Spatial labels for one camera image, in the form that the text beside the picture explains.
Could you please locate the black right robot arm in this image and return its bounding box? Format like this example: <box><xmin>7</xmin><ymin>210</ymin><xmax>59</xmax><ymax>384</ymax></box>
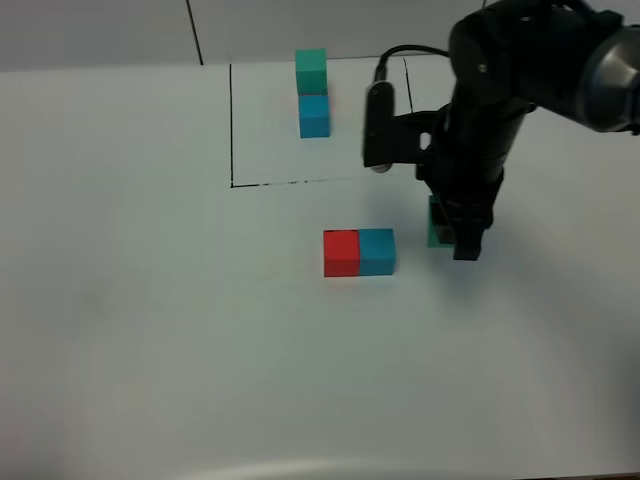
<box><xmin>421</xmin><ymin>1</ymin><xmax>639</xmax><ymax>261</ymax></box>

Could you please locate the green template cube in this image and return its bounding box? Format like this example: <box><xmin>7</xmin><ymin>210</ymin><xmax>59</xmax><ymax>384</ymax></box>
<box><xmin>295</xmin><ymin>48</ymin><xmax>328</xmax><ymax>96</ymax></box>

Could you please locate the black right camera cable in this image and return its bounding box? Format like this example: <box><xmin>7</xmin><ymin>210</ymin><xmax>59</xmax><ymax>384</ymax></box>
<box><xmin>374</xmin><ymin>45</ymin><xmax>451</xmax><ymax>84</ymax></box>

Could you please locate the blue template cube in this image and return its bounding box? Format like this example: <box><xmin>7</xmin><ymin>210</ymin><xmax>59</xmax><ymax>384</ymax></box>
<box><xmin>298</xmin><ymin>95</ymin><xmax>331</xmax><ymax>139</ymax></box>

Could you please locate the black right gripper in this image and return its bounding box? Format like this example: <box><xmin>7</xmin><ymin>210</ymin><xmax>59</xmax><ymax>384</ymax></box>
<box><xmin>416</xmin><ymin>99</ymin><xmax>525</xmax><ymax>261</ymax></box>

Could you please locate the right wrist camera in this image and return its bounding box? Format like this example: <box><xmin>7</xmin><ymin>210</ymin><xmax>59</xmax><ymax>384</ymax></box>
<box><xmin>362</xmin><ymin>81</ymin><xmax>440</xmax><ymax>172</ymax></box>

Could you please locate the red cube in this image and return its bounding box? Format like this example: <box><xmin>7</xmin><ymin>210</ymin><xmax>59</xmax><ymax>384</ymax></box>
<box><xmin>323</xmin><ymin>230</ymin><xmax>360</xmax><ymax>277</ymax></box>

